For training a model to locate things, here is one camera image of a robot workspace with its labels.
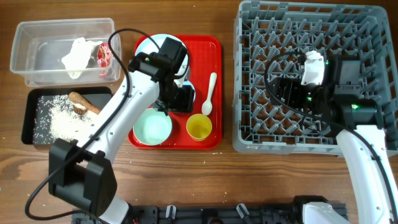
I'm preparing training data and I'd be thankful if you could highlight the white rice pile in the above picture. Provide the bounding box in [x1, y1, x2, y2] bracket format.
[32, 95, 97, 145]

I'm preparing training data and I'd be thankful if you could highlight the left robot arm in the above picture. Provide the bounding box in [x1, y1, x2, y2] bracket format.
[48, 35, 195, 223]

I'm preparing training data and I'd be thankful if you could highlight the light blue rice bowl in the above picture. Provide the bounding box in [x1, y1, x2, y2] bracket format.
[183, 80, 196, 101]

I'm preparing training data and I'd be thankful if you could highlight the grey dishwasher rack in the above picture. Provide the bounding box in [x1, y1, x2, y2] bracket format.
[232, 1, 397, 156]

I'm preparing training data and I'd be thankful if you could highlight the mint green bowl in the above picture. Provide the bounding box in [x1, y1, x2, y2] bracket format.
[133, 108, 172, 146]

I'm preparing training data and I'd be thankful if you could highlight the left black cable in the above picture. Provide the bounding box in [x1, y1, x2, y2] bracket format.
[24, 28, 190, 222]

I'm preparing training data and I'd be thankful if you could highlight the dark brown food scrap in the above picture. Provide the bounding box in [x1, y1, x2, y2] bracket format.
[73, 106, 87, 116]

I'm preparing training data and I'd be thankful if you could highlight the black cable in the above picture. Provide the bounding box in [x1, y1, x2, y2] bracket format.
[264, 50, 398, 224]
[24, 28, 190, 222]

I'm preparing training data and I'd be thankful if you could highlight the red serving tray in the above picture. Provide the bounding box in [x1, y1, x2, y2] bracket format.
[128, 35, 223, 150]

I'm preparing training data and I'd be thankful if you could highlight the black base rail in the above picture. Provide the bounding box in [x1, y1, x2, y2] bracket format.
[71, 203, 348, 224]

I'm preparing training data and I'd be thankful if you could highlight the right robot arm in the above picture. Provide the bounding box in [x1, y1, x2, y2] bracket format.
[264, 52, 397, 223]

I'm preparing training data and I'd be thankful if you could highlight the large light blue plate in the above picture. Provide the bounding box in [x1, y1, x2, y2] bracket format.
[135, 34, 187, 55]

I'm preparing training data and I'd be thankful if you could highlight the brown bread stick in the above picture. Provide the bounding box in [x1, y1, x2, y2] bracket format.
[68, 91, 101, 114]

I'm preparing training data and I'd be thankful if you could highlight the clear plastic bin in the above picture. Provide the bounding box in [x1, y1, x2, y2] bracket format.
[10, 18, 121, 87]

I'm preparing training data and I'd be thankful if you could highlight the right black cable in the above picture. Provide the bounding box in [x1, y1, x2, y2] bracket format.
[264, 50, 398, 224]

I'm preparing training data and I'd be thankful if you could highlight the black waste tray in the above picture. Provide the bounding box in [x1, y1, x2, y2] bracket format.
[21, 86, 112, 146]

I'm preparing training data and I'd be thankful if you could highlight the red snack wrapper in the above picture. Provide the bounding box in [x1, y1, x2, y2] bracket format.
[97, 43, 112, 68]

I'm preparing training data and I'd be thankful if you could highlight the white napkin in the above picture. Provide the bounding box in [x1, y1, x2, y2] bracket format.
[62, 37, 103, 79]

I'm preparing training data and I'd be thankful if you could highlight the yellow plastic cup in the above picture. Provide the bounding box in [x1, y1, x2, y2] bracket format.
[186, 113, 213, 141]

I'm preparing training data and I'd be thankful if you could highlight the white plastic spoon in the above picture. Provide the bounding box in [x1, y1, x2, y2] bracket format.
[201, 72, 218, 116]

